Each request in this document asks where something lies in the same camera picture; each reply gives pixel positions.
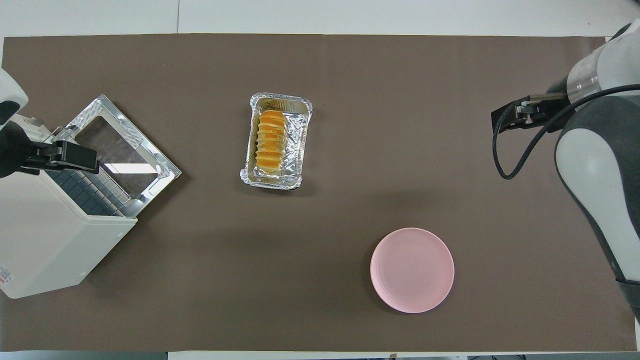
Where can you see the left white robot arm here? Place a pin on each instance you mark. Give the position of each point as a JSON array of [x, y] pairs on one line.
[[10, 92]]

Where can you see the brown table mat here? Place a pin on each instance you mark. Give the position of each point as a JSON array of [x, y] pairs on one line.
[[350, 225]]

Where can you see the pink round plate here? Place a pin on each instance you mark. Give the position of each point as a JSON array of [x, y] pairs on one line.
[[412, 270]]

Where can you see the glass oven door, metal frame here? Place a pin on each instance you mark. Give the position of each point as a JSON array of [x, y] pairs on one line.
[[120, 145]]

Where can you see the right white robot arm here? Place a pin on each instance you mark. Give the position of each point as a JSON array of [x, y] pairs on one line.
[[595, 165]]

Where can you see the cream toaster oven body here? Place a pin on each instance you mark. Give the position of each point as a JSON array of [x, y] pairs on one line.
[[45, 235]]

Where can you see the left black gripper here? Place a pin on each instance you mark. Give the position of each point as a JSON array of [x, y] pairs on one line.
[[12, 150]]

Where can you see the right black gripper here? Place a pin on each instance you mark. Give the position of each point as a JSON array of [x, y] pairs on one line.
[[555, 105]]

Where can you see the aluminium foil tray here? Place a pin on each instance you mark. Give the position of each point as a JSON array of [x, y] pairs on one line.
[[300, 150]]

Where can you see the sliced golden bread loaf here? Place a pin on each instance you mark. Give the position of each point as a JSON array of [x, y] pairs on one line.
[[271, 145]]

